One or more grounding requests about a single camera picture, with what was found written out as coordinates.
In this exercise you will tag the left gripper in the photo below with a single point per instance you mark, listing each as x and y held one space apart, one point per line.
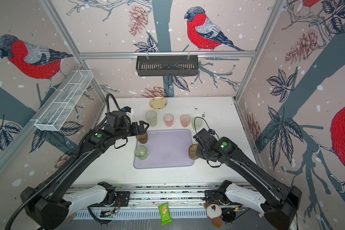
143 130

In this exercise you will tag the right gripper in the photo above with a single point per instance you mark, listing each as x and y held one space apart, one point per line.
198 152

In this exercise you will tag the small brown textured cup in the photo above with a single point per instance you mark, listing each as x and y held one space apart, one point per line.
142 138

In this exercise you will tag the dark olive cup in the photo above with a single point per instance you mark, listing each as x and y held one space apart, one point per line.
192 152

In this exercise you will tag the tall pale green cup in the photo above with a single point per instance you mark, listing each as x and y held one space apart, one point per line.
151 118

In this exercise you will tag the small green ribbed cup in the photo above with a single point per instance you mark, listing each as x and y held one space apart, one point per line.
141 152

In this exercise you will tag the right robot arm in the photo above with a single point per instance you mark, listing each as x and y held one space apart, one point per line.
278 202

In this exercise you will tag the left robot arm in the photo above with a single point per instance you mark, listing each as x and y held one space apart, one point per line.
45 203

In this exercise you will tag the lilac plastic tray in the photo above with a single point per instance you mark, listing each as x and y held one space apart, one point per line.
165 148

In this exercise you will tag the pale green textured cup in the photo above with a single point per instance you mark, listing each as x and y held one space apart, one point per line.
196 123

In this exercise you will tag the pink clear cup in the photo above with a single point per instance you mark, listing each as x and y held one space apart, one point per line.
168 119

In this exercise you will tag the salmon textured cup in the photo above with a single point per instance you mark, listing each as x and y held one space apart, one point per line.
185 120

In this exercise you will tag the cream patterned saucer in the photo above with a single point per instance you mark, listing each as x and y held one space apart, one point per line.
158 103

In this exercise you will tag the plush toy dog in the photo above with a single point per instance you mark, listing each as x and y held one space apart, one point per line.
214 213

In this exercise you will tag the green snack packet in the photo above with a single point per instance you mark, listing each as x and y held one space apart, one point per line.
165 214

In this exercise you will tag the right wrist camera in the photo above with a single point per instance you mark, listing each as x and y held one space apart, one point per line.
212 132

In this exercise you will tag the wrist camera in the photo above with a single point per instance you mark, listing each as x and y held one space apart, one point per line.
212 132
128 110

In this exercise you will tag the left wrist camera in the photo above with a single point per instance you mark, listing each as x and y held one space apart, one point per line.
128 110

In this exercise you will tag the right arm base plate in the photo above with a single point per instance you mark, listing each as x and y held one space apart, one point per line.
211 197

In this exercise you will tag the black hanging wire basket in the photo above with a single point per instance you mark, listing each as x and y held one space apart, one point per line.
151 66

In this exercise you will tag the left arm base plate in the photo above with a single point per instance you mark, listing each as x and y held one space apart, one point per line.
118 199

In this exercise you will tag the white wire mesh shelf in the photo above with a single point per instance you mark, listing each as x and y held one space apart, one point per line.
57 112

